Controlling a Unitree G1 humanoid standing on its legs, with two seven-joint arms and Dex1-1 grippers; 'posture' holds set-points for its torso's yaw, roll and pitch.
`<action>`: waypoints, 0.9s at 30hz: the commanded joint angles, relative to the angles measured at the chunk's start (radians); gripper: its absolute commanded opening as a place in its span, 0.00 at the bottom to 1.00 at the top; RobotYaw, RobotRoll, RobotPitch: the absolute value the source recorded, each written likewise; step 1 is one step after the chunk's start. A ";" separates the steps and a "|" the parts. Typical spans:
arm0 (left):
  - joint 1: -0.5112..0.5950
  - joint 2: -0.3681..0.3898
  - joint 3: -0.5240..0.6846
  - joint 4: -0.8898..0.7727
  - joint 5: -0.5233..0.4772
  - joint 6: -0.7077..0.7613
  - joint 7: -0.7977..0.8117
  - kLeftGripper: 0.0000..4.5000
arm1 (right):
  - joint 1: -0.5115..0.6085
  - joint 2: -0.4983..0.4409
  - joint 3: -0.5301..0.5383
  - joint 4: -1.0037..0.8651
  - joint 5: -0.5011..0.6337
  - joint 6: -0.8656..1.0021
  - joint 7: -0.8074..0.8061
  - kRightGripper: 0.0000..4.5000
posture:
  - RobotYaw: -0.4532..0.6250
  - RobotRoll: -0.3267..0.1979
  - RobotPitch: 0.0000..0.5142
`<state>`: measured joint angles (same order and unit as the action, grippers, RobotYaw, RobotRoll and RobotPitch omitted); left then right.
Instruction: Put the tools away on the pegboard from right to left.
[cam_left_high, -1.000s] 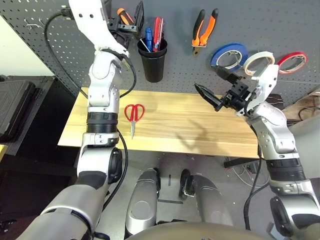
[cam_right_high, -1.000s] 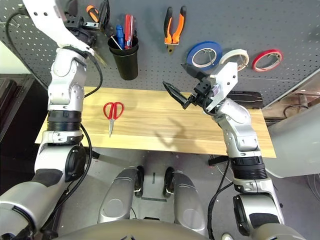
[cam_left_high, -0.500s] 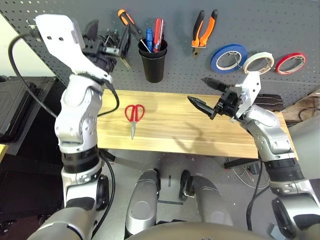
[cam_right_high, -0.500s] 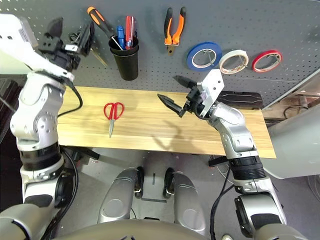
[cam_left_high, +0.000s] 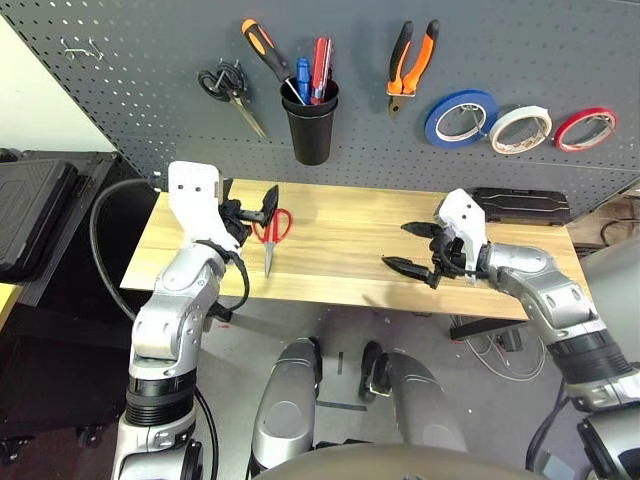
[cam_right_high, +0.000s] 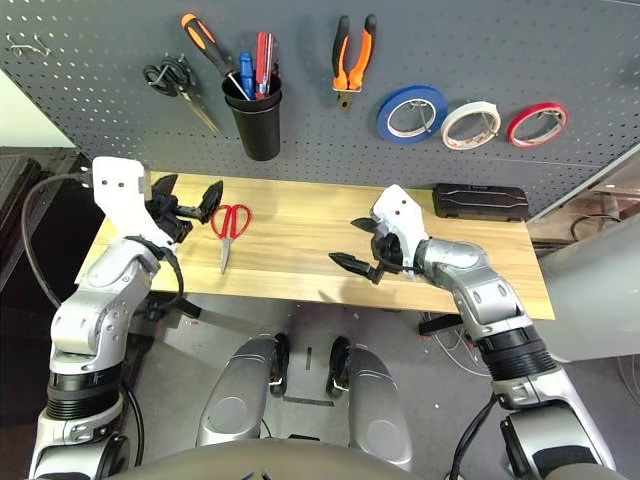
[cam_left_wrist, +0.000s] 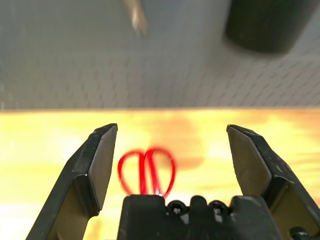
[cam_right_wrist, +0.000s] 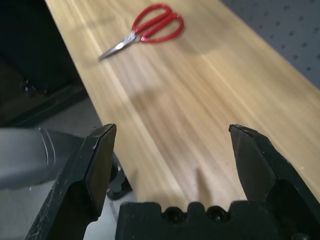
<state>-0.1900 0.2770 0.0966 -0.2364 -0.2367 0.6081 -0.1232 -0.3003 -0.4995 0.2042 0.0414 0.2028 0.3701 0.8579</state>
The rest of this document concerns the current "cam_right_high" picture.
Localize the red tape roll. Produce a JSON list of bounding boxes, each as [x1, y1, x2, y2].
[[506, 101, 570, 149]]

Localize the orange black screwdriver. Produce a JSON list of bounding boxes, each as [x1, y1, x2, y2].
[[179, 12, 254, 101]]

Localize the large grey rounded shell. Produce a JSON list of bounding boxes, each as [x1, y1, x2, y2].
[[537, 214, 640, 364]]

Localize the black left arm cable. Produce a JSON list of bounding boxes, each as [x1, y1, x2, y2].
[[19, 172, 94, 309]]

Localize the black plastic tool case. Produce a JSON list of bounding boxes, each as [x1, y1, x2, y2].
[[432, 182, 531, 221]]

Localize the dark side cabinet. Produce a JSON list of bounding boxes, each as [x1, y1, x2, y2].
[[0, 147, 104, 351]]

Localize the light grey pegboard side rail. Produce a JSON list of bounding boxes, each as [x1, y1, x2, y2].
[[528, 143, 640, 222]]

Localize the red handled scissors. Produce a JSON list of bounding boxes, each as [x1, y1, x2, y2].
[[209, 203, 253, 276]]

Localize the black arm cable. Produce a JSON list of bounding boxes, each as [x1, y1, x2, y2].
[[19, 172, 94, 309], [448, 392, 501, 480]]

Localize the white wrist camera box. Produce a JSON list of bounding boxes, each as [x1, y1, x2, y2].
[[372, 183, 431, 275], [91, 155, 179, 247]]

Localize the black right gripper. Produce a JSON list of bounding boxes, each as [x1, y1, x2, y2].
[[327, 216, 408, 286]]

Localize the blue handled screwdriver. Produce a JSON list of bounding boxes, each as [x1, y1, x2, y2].
[[237, 51, 257, 101]]

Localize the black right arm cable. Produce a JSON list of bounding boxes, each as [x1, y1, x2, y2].
[[448, 392, 501, 480]]

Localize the grey robot torso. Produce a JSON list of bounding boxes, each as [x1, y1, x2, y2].
[[107, 437, 416, 480]]

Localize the silver left robot leg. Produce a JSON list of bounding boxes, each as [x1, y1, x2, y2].
[[195, 334, 291, 449]]

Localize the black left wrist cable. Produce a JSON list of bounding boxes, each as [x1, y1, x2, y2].
[[134, 249, 185, 321]]

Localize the blue tape roll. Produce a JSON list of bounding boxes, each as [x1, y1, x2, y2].
[[375, 83, 450, 147]]

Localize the orange black pliers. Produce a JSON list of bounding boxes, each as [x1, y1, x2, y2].
[[331, 13, 379, 114]]

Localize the white tape roll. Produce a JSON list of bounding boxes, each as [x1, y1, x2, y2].
[[439, 99, 503, 151]]

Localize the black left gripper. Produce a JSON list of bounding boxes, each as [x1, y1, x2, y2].
[[147, 172, 226, 246]]

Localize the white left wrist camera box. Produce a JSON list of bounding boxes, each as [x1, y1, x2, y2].
[[91, 155, 179, 247]]

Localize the long black floor tape strip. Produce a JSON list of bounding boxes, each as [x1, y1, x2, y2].
[[282, 394, 335, 407]]

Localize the grey metal pegboard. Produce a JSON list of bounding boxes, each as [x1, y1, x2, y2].
[[0, 0, 640, 221]]

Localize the black table bracket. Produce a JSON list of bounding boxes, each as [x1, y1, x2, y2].
[[164, 297, 202, 321], [418, 313, 464, 337]]

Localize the black cup holder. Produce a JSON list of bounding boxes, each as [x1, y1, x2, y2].
[[221, 74, 284, 163]]

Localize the black handled scissors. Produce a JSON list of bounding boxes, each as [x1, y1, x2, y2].
[[142, 54, 222, 137]]

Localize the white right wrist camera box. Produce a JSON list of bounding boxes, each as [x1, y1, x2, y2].
[[372, 183, 431, 275]]

